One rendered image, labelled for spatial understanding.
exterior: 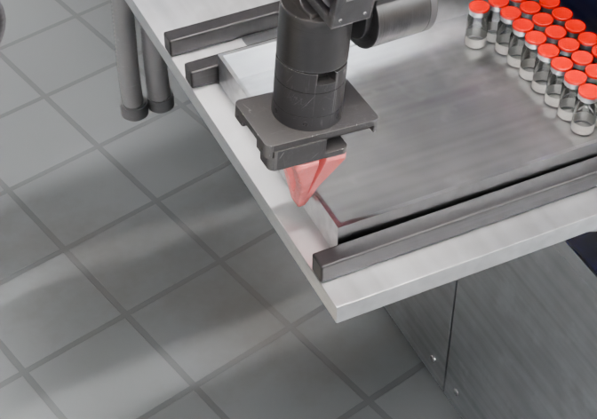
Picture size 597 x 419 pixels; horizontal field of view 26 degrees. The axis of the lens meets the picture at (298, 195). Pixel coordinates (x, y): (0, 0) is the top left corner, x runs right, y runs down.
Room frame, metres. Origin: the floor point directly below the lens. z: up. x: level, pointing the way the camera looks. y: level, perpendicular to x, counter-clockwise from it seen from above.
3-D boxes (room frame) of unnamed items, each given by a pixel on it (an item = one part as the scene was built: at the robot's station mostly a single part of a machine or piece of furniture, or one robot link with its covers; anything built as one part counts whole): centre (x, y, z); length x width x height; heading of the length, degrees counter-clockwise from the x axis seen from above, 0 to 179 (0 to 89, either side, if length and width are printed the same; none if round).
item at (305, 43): (0.82, -0.02, 1.07); 0.07 x 0.06 x 0.07; 122
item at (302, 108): (0.81, -0.01, 1.01); 0.10 x 0.07 x 0.07; 116
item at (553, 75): (0.99, -0.23, 0.90); 0.18 x 0.02 x 0.05; 25
